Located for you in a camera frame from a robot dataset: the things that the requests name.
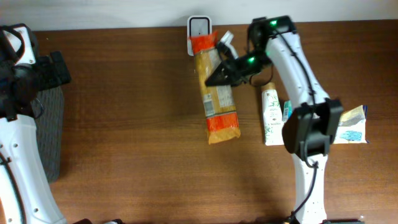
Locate white barcode scanner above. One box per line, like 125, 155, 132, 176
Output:
187, 16, 212, 56

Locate yellow white wipes bag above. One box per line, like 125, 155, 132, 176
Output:
333, 105, 368, 144

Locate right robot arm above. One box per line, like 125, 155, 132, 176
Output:
205, 16, 343, 223

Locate orange pasta package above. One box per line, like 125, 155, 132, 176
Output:
189, 32, 241, 144

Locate white tube brown cap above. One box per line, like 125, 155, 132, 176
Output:
261, 82, 284, 146

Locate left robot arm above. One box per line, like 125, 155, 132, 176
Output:
1, 52, 72, 223

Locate grey mesh basket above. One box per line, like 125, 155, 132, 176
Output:
32, 86, 64, 184

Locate green tissue pack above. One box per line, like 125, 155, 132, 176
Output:
282, 100, 293, 123

